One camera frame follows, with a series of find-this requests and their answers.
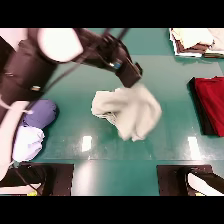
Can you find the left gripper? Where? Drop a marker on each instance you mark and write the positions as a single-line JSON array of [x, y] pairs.
[[129, 75]]

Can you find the white garment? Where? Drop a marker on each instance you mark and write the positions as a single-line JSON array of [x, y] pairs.
[[218, 40]]

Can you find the red garment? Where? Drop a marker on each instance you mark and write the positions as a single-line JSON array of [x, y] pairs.
[[211, 103]]

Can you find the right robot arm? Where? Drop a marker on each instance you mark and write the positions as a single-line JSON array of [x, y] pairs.
[[203, 183]]

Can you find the brown garment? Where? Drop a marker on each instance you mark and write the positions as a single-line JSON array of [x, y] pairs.
[[191, 49]]

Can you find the cream garment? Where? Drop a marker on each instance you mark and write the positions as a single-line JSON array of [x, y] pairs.
[[191, 36], [136, 111]]

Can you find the folded cream garment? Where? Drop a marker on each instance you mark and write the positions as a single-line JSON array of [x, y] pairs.
[[191, 36]]

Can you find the purple garment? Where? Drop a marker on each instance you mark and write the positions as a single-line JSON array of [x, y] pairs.
[[41, 113]]

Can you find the pale lilac garment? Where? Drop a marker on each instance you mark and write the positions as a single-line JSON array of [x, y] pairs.
[[28, 143]]

